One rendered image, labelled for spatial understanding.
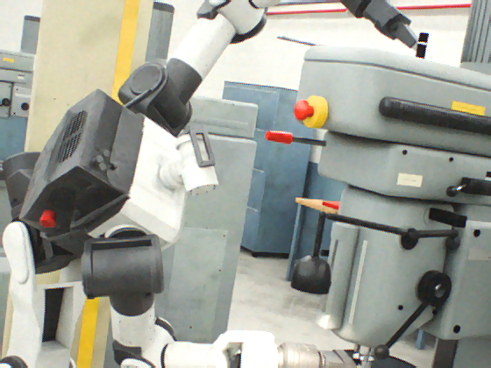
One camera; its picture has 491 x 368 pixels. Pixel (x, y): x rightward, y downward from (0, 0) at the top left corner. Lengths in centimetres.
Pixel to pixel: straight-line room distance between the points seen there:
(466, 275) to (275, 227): 746
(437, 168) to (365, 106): 21
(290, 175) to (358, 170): 750
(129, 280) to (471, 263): 69
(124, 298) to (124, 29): 177
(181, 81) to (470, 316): 80
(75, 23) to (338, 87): 177
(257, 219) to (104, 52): 601
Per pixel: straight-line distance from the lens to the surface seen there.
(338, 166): 154
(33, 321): 183
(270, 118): 885
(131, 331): 158
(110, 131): 153
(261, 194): 885
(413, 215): 150
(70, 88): 304
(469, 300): 164
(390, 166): 142
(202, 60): 174
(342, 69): 141
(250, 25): 179
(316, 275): 137
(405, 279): 153
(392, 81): 138
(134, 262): 144
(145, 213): 151
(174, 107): 170
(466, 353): 195
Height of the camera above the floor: 175
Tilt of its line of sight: 8 degrees down
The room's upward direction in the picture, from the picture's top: 9 degrees clockwise
